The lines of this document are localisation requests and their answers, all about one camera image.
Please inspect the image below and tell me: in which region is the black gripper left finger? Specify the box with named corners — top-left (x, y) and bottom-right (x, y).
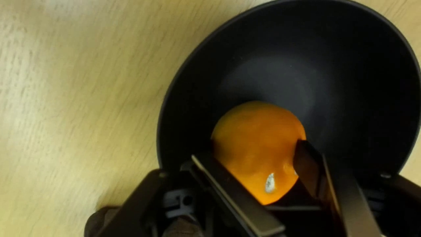
top-left (190, 153), bottom-right (287, 237)

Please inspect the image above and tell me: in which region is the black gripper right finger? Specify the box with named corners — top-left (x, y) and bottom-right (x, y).
top-left (293, 139), bottom-right (385, 237)

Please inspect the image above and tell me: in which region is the orange toy ball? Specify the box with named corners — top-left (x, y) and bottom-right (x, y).
top-left (211, 101), bottom-right (308, 207)

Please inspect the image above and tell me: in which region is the black bowl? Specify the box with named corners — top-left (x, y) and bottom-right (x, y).
top-left (156, 0), bottom-right (421, 182)

